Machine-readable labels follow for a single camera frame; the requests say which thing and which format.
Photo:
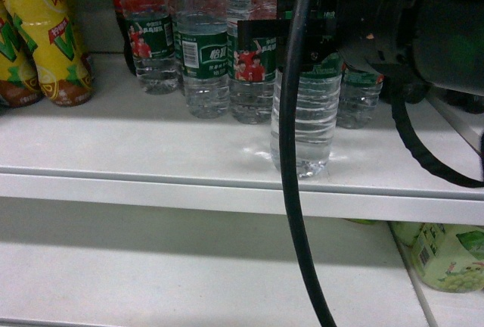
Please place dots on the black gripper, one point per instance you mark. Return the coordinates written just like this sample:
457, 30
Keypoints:
363, 32

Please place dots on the clear water bottle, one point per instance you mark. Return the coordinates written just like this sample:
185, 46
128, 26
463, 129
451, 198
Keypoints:
316, 115

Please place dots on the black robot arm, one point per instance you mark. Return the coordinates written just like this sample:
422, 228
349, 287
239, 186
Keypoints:
439, 42

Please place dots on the water bottle athletes label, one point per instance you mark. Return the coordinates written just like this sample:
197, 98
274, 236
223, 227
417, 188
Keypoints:
251, 70

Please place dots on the water bottle barcode label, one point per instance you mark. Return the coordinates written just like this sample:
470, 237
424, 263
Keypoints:
202, 26

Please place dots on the water bottle far left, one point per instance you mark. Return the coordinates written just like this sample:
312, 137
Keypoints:
149, 29

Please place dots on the water bottle right rear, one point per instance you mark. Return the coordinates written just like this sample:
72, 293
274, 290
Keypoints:
359, 96

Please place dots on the white lower shelf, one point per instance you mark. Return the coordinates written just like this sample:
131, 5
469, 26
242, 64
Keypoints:
81, 286

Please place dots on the yellow lemon tea bottle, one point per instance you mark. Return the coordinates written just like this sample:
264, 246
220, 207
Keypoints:
53, 38
19, 79

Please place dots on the yellow lemon tea bottle left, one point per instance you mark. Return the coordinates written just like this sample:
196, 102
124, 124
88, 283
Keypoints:
19, 79

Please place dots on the green grape juice bottle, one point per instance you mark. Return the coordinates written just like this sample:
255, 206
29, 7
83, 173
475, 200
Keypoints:
446, 257

